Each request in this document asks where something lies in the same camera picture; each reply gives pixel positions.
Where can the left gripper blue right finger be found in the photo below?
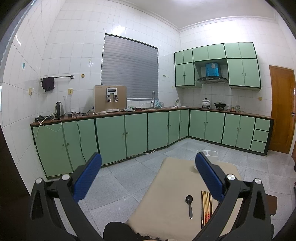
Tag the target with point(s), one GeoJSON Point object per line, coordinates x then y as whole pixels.
{"type": "Point", "coordinates": [212, 175]}

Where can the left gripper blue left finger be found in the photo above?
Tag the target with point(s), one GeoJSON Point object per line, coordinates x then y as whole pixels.
{"type": "Point", "coordinates": [84, 176]}

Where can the red patterned chopstick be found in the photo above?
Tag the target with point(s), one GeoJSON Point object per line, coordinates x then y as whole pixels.
{"type": "Point", "coordinates": [207, 204]}

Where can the black spoon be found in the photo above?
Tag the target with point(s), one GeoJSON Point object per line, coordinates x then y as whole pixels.
{"type": "Point", "coordinates": [189, 200]}

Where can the white twin utensil holder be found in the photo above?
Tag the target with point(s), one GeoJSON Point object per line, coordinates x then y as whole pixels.
{"type": "Point", "coordinates": [207, 153]}

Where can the plain wooden chopstick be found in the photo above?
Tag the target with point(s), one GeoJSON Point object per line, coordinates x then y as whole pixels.
{"type": "Point", "coordinates": [204, 208]}

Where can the black chopstick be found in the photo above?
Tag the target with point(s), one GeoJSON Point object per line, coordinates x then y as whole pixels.
{"type": "Point", "coordinates": [202, 210]}

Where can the beige tablecloth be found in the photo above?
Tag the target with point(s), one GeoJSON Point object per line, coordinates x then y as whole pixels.
{"type": "Point", "coordinates": [163, 212]}

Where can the green lower cabinets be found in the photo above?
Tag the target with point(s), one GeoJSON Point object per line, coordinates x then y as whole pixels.
{"type": "Point", "coordinates": [63, 144]}

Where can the green cabinets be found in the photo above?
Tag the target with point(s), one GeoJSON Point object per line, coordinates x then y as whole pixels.
{"type": "Point", "coordinates": [63, 144]}
{"type": "Point", "coordinates": [235, 64]}

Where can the steel electric kettle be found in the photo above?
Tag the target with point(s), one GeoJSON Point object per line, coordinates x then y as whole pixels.
{"type": "Point", "coordinates": [59, 110]}

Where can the black wok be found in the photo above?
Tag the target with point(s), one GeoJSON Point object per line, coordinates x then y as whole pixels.
{"type": "Point", "coordinates": [220, 105]}

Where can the white cooking pot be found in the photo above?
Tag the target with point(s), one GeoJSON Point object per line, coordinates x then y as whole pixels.
{"type": "Point", "coordinates": [206, 103]}

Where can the clear glass jug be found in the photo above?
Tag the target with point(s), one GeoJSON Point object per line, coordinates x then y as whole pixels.
{"type": "Point", "coordinates": [67, 100]}

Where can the brown water dispenser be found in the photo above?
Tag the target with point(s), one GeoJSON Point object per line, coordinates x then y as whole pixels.
{"type": "Point", "coordinates": [108, 97]}

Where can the steel sink faucet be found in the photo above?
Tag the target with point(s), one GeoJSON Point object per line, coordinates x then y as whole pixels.
{"type": "Point", "coordinates": [153, 99]}

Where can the brown wooden door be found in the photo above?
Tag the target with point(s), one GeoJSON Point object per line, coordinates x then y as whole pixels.
{"type": "Point", "coordinates": [282, 108]}

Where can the dark hanging towel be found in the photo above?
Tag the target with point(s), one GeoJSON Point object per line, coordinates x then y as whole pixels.
{"type": "Point", "coordinates": [48, 83]}

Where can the green upper cabinets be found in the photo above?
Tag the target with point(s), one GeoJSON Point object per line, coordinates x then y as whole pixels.
{"type": "Point", "coordinates": [235, 64]}

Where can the range hood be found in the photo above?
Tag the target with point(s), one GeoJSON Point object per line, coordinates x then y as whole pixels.
{"type": "Point", "coordinates": [209, 72]}

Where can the grey window blind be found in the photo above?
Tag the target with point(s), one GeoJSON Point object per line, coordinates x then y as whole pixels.
{"type": "Point", "coordinates": [130, 63]}

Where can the steel towel rail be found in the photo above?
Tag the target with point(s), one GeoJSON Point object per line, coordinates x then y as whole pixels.
{"type": "Point", "coordinates": [62, 76]}

